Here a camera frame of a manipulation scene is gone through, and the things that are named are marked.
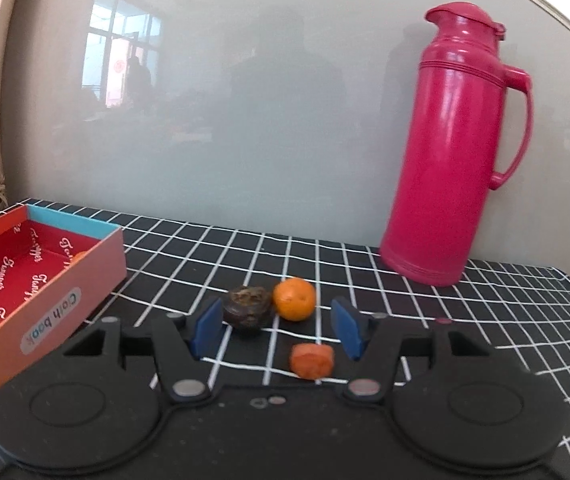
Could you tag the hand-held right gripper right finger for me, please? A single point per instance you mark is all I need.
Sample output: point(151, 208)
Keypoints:
point(347, 330)

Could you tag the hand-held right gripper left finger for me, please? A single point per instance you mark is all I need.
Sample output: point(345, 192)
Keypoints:
point(205, 332)

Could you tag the orange carrot piece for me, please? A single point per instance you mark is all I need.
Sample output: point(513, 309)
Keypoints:
point(311, 360)

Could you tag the dark mangosteen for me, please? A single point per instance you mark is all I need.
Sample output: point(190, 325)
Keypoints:
point(247, 310)

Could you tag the orange tangerine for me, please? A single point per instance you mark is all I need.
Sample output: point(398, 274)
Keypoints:
point(294, 300)
point(80, 257)

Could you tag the colourful cardboard box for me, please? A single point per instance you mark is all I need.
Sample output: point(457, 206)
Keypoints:
point(65, 300)

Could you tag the pink thermos jug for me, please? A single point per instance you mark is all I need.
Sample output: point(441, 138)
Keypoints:
point(430, 160)

